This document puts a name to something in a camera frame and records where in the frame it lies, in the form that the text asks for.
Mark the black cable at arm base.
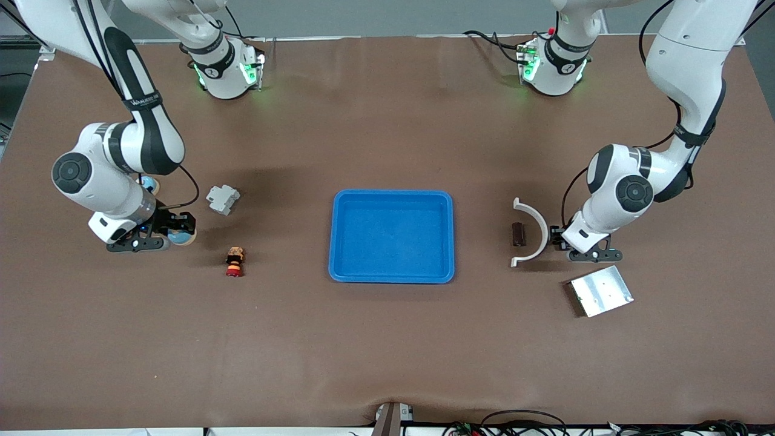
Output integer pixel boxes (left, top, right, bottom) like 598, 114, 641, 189
464, 30, 527, 61

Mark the white circuit breaker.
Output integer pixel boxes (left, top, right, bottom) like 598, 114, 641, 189
205, 184, 242, 216

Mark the black cable bundle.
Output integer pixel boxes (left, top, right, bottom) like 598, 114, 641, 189
605, 420, 754, 436

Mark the brown table cover mat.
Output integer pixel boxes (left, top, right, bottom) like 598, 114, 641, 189
0, 33, 775, 432

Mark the black looped cable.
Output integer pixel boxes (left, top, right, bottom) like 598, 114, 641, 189
481, 410, 568, 436

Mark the blue plastic tray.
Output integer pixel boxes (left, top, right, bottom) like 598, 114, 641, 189
328, 189, 455, 284

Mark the brown metal edge bracket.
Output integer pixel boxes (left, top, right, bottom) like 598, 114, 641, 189
371, 401, 415, 436

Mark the white curved plastic piece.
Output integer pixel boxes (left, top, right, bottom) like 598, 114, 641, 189
510, 197, 549, 268

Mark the silver metal plate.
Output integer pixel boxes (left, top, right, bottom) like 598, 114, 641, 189
569, 265, 635, 318

